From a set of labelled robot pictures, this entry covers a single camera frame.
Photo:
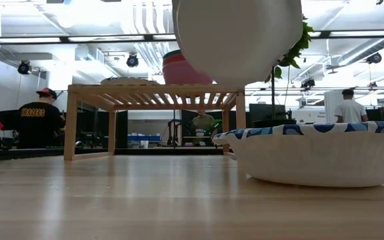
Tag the paper bowl with blue pattern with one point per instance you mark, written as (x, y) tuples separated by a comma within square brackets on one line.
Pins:
[(312, 160), (235, 40)]

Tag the slatted wooden shelf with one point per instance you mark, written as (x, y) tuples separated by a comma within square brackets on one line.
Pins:
[(152, 88)]

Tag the pink plastic bowl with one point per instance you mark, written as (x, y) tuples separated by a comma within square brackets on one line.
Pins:
[(182, 76)]

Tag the green leafy potted tree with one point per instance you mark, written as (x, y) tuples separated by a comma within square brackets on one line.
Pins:
[(298, 46)]

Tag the blue storage bin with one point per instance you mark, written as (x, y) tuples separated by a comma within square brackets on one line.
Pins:
[(145, 138)]

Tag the white cabinet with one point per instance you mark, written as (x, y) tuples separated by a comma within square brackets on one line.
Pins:
[(330, 106)]

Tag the pale shallow dish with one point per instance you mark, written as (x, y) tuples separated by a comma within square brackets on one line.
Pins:
[(128, 81)]

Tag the person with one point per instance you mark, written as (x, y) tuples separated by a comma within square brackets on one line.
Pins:
[(202, 121), (350, 111), (38, 125)]

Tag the black stand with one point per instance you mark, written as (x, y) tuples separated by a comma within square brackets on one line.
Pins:
[(173, 131)]

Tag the black monitor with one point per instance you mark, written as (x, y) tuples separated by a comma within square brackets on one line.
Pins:
[(262, 111)]

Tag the black ceiling spotlight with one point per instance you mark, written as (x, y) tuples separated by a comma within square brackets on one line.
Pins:
[(24, 67), (374, 58), (132, 61), (308, 82)]

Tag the small green plant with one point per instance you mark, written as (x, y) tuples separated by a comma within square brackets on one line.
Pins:
[(217, 125)]

